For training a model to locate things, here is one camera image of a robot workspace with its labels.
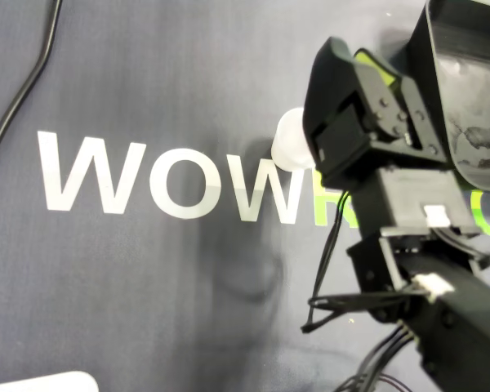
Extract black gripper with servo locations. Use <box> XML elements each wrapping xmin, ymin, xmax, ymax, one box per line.
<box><xmin>301</xmin><ymin>36</ymin><xmax>449</xmax><ymax>190</ymax></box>

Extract white wide plastic cup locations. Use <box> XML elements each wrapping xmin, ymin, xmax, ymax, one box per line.
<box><xmin>270</xmin><ymin>106</ymin><xmax>318</xmax><ymax>173</ymax></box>

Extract black plastic tray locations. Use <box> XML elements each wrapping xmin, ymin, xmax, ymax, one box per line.
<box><xmin>410</xmin><ymin>0</ymin><xmax>490</xmax><ymax>192</ymax></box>

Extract dark grey WOWROBO printed mat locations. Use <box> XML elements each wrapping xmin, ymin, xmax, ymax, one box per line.
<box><xmin>0</xmin><ymin>0</ymin><xmax>490</xmax><ymax>392</ymax></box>

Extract white flat object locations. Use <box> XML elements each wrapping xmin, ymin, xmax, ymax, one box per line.
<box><xmin>0</xmin><ymin>370</ymin><xmax>100</xmax><ymax>392</ymax></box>

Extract thin black gripper servo cable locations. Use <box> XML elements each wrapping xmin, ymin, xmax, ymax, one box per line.
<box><xmin>300</xmin><ymin>189</ymin><xmax>421</xmax><ymax>335</ymax></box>

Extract thin black arm servo cables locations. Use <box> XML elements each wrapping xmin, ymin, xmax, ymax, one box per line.
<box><xmin>336</xmin><ymin>326</ymin><xmax>416</xmax><ymax>392</ymax></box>

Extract thick black power cable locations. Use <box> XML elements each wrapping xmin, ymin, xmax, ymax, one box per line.
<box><xmin>0</xmin><ymin>0</ymin><xmax>63</xmax><ymax>176</ymax></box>

